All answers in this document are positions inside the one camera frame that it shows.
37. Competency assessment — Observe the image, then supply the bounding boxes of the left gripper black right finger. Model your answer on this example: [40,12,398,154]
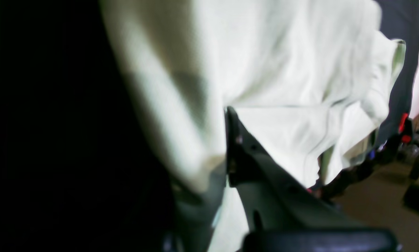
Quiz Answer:
[225,106,370,235]

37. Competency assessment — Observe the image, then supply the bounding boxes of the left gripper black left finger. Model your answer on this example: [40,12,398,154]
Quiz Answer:
[167,161,227,252]

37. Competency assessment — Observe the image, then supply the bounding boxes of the light green T-shirt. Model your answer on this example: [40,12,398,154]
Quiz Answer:
[99,0,406,252]

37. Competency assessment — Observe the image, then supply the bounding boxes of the black and red clamp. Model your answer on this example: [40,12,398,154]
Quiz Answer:
[397,113,414,145]

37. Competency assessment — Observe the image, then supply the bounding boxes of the black table cloth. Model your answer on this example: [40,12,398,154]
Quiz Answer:
[375,0,419,147]

